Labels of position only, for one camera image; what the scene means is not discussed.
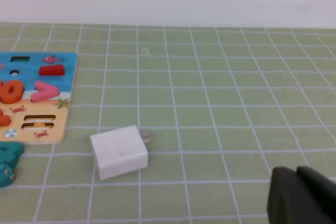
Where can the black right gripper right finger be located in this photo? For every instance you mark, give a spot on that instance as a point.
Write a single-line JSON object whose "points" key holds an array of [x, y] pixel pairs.
{"points": [[319, 182]]}

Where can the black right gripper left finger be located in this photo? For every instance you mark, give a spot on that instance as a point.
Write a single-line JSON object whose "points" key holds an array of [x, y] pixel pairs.
{"points": [[294, 200]]}

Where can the blue number shape puzzle board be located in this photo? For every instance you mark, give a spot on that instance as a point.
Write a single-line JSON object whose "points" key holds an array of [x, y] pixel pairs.
{"points": [[39, 113]]}

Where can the pink greater-than sign piece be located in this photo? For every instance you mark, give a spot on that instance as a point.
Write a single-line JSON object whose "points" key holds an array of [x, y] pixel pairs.
{"points": [[43, 93]]}

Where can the red minus bar piece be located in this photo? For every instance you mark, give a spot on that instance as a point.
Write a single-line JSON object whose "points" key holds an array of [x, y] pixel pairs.
{"points": [[52, 70]]}

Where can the teal number four piece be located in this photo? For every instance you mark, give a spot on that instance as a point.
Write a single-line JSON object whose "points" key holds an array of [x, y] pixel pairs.
{"points": [[10, 151]]}

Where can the teal fish piece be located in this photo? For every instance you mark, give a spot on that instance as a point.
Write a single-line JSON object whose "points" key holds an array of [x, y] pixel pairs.
{"points": [[5, 175]]}

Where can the orange plus sign piece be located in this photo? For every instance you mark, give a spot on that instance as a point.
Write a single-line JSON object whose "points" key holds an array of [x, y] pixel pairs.
{"points": [[4, 119]]}

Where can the orange number ten piece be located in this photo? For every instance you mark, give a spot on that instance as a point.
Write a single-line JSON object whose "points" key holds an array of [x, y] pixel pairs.
{"points": [[10, 91]]}

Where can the white usb charger plug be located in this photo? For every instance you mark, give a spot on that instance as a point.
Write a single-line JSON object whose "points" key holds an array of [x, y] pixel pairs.
{"points": [[118, 150]]}

